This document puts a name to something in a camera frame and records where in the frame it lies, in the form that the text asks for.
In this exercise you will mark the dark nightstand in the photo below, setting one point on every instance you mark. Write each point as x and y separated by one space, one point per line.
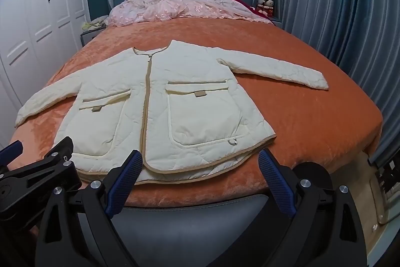
89 37

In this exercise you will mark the plush doll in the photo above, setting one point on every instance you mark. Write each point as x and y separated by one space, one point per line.
260 0
268 4

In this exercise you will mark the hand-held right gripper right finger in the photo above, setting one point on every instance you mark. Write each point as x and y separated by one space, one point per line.
275 185

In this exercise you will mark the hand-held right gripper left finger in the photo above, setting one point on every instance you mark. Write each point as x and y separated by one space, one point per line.
125 185

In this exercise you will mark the dark object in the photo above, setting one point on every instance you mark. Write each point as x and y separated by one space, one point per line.
389 179

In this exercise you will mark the orange plush blanket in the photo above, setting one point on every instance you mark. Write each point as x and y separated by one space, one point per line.
281 129

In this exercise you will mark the pink embroidered quilt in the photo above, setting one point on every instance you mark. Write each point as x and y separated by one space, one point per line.
175 7

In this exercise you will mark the grey-blue curtain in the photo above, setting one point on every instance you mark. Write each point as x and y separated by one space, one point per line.
328 4

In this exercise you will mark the cream quilted jacket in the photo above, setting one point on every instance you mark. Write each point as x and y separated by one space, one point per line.
187 104

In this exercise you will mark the red pillow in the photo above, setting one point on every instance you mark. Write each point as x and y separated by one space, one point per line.
240 5

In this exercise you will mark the white wardrobe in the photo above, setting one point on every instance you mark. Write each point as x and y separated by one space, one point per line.
31 35

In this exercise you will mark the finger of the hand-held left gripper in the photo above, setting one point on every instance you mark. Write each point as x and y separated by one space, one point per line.
61 148
11 150

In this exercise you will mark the pale yellow cloth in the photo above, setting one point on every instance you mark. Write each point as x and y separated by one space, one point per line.
92 25

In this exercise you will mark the blue-grey nightstand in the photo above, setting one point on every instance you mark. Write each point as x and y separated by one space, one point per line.
277 21

